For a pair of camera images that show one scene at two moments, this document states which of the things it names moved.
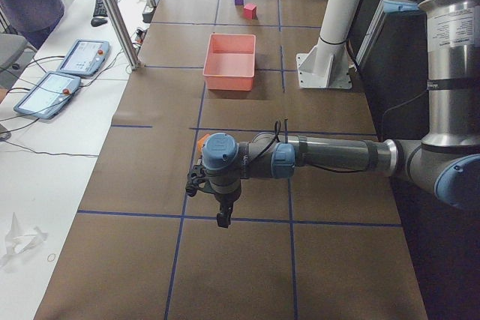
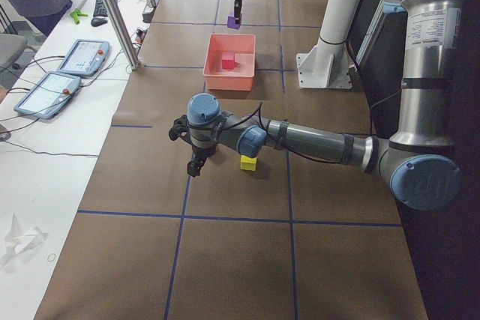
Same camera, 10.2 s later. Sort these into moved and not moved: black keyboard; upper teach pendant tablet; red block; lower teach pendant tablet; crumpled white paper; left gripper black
Moved: left gripper black; red block
Not moved: lower teach pendant tablet; black keyboard; upper teach pendant tablet; crumpled white paper
